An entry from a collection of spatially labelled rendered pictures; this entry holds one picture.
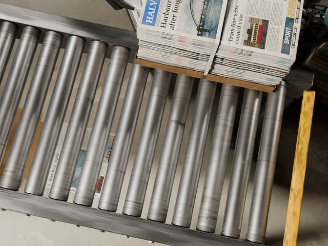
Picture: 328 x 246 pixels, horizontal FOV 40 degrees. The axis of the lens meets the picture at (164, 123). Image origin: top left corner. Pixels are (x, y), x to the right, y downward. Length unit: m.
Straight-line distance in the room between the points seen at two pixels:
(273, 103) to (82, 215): 0.59
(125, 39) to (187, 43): 0.27
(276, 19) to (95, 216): 0.65
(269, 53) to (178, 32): 0.21
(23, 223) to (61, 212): 0.85
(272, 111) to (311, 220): 0.92
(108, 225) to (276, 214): 1.05
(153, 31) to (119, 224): 0.48
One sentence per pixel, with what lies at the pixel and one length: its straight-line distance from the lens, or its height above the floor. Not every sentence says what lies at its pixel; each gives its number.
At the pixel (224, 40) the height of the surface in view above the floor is 1.03.
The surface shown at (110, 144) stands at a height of 0.01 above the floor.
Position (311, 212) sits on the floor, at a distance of 2.10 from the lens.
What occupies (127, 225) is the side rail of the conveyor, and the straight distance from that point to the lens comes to 1.16.
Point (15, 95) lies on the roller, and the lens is 1.27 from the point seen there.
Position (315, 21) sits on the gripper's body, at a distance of 1.33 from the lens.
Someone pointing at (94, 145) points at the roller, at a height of 0.80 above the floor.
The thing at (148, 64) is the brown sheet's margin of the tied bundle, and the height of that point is 0.83.
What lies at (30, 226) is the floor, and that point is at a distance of 2.01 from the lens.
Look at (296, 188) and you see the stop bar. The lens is 1.21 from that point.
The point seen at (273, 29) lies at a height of 1.03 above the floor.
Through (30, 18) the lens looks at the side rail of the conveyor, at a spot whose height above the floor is 0.80.
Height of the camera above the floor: 1.96
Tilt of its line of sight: 75 degrees down
